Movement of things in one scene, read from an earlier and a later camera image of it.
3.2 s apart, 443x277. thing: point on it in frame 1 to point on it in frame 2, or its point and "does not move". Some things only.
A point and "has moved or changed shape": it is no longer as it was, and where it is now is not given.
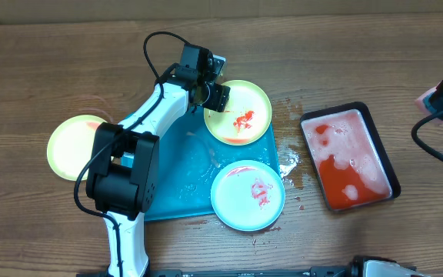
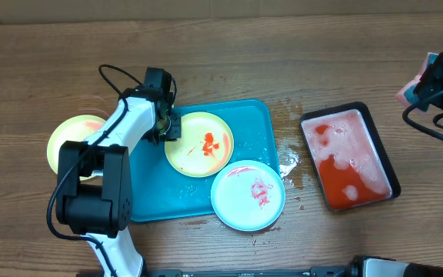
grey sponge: x=423 y=101 has moved or changed shape
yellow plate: x=70 y=145 does not move
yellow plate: x=246 y=117 to x=205 y=146
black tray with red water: x=351 y=161 does not move
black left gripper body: x=214 y=96 to x=167 y=130
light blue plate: x=248 y=195 does not move
